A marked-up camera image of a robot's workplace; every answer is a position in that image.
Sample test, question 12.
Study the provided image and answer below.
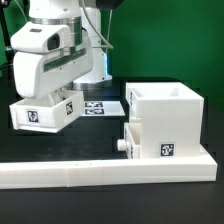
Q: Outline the white front drawer box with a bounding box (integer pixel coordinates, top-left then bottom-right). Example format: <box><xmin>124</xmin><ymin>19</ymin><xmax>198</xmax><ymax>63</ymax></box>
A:
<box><xmin>117</xmin><ymin>123</ymin><xmax>141</xmax><ymax>159</ymax></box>

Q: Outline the white L-shaped border fence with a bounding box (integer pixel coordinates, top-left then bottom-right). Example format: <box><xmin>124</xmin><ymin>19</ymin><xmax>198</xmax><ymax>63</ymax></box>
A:
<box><xmin>0</xmin><ymin>148</ymin><xmax>218</xmax><ymax>189</ymax></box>

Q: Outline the white drawer cabinet frame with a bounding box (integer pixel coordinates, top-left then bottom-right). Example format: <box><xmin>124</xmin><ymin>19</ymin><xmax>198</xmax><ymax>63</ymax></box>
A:
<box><xmin>125</xmin><ymin>82</ymin><xmax>204</xmax><ymax>159</ymax></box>

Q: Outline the white marker tag sheet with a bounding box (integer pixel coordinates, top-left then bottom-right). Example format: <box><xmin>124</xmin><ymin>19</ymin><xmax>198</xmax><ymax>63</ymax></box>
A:
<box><xmin>84</xmin><ymin>101</ymin><xmax>125</xmax><ymax>116</ymax></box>

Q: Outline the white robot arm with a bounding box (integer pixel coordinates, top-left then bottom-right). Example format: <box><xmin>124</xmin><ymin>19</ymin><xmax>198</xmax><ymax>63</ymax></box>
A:
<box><xmin>11</xmin><ymin>0</ymin><xmax>124</xmax><ymax>99</ymax></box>

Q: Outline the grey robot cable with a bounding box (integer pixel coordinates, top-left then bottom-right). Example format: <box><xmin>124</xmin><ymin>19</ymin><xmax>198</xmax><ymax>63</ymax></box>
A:
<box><xmin>78</xmin><ymin>0</ymin><xmax>114</xmax><ymax>51</ymax></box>

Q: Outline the black camera stand pole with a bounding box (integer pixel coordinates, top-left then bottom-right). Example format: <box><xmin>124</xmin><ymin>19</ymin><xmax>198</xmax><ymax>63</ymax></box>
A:
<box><xmin>0</xmin><ymin>0</ymin><xmax>14</xmax><ymax>72</ymax></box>

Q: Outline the white drawer box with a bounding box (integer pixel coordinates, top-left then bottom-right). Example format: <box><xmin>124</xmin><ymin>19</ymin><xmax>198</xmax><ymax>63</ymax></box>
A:
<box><xmin>117</xmin><ymin>123</ymin><xmax>141</xmax><ymax>159</ymax></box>
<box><xmin>9</xmin><ymin>90</ymin><xmax>84</xmax><ymax>133</ymax></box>

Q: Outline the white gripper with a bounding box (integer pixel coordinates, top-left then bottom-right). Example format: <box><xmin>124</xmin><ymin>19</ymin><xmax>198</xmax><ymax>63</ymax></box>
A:
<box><xmin>13</xmin><ymin>34</ymin><xmax>93</xmax><ymax>99</ymax></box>

